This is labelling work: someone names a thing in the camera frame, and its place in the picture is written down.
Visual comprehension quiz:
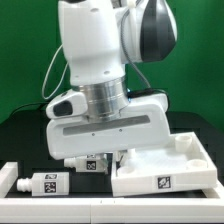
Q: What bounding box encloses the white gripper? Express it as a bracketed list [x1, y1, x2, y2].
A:
[47, 94, 170, 166]

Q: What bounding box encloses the white square tabletop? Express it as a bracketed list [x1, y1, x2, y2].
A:
[111, 132, 218, 197]

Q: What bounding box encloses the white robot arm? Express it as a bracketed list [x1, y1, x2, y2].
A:
[46, 0, 177, 160]

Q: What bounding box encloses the grey camera cable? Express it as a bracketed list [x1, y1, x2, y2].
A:
[41, 44, 69, 101]

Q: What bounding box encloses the black power cable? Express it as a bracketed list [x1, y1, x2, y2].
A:
[9, 99, 51, 117]

